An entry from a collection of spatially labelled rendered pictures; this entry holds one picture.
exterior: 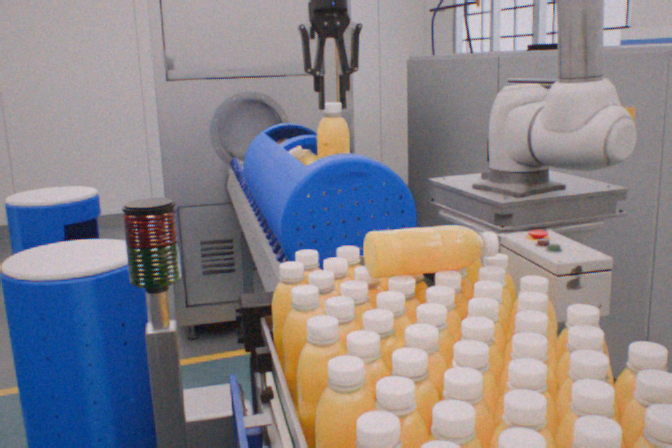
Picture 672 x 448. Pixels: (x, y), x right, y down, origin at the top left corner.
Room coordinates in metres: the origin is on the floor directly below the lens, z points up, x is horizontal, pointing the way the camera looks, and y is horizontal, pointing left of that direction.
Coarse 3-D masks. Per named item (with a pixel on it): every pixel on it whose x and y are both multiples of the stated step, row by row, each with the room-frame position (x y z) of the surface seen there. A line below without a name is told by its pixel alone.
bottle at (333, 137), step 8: (328, 120) 1.40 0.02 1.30; (336, 120) 1.40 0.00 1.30; (344, 120) 1.41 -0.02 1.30; (320, 128) 1.40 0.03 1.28; (328, 128) 1.39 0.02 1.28; (336, 128) 1.39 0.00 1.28; (344, 128) 1.40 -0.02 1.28; (320, 136) 1.40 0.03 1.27; (328, 136) 1.39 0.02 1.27; (336, 136) 1.38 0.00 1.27; (344, 136) 1.39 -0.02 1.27; (320, 144) 1.40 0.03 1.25; (328, 144) 1.39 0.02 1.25; (336, 144) 1.38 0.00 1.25; (344, 144) 1.39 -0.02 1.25; (320, 152) 1.40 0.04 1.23; (328, 152) 1.39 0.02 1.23; (336, 152) 1.39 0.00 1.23; (344, 152) 1.39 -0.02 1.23
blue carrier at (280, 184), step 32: (288, 128) 2.15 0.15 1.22; (256, 160) 1.86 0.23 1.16; (288, 160) 1.51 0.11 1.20; (320, 160) 1.34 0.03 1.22; (352, 160) 1.31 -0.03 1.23; (256, 192) 1.74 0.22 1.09; (288, 192) 1.31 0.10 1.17; (320, 192) 1.29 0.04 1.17; (352, 192) 1.31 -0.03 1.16; (384, 192) 1.32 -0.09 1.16; (288, 224) 1.28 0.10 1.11; (320, 224) 1.29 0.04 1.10; (352, 224) 1.31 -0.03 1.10; (384, 224) 1.32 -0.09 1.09; (416, 224) 1.34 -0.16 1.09; (288, 256) 1.28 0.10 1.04; (320, 256) 1.29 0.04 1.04
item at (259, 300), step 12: (240, 300) 1.15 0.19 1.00; (252, 300) 1.15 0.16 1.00; (264, 300) 1.14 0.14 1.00; (240, 312) 1.13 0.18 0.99; (252, 312) 1.12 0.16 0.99; (264, 312) 1.12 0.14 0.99; (252, 324) 1.12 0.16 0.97; (240, 336) 1.12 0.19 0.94; (252, 336) 1.12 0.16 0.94; (252, 348) 1.12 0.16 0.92
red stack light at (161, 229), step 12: (132, 216) 0.76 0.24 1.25; (144, 216) 0.76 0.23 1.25; (156, 216) 0.76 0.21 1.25; (168, 216) 0.77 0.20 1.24; (132, 228) 0.76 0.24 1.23; (144, 228) 0.76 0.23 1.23; (156, 228) 0.76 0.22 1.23; (168, 228) 0.77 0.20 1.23; (132, 240) 0.76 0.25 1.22; (144, 240) 0.76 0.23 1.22; (156, 240) 0.76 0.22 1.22; (168, 240) 0.77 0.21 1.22
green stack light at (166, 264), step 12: (132, 252) 0.76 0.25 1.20; (144, 252) 0.76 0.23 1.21; (156, 252) 0.76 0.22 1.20; (168, 252) 0.77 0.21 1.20; (132, 264) 0.77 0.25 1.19; (144, 264) 0.76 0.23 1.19; (156, 264) 0.76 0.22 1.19; (168, 264) 0.77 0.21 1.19; (180, 264) 0.79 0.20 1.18; (132, 276) 0.77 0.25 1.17; (144, 276) 0.76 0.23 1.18; (156, 276) 0.76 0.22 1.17; (168, 276) 0.77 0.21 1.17; (180, 276) 0.79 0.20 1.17
